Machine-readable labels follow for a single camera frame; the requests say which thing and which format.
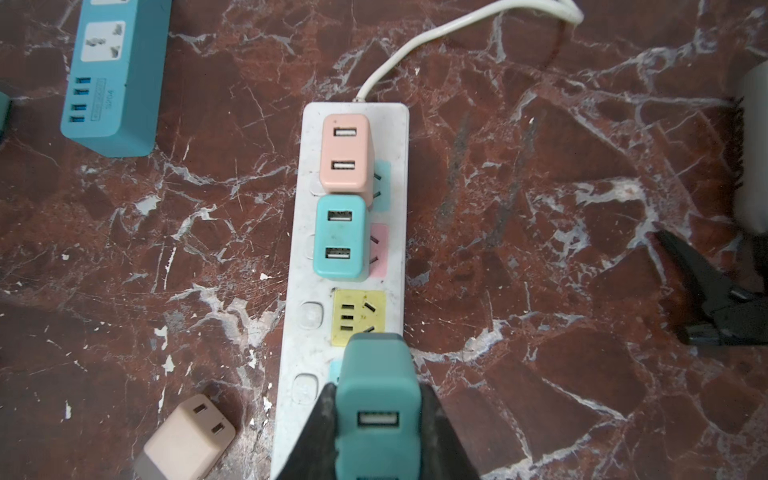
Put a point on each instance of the teal plug adapter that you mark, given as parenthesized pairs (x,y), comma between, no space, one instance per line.
(342,238)
(5,104)
(378,407)

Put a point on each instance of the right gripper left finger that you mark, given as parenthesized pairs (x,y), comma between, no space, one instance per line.
(314,454)

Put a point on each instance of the long white multicolour power strip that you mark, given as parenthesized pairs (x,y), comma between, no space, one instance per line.
(309,359)

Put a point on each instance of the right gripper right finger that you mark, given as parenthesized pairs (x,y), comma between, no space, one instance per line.
(442,453)

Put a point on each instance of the metal cylinder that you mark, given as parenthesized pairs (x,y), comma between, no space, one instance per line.
(750,198)

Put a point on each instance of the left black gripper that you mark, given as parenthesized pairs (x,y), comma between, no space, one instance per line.
(737,317)

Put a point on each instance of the pink plug adapter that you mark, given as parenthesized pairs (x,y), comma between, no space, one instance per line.
(188,443)
(347,156)

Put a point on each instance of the teal power strip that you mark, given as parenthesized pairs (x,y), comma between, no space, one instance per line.
(114,88)

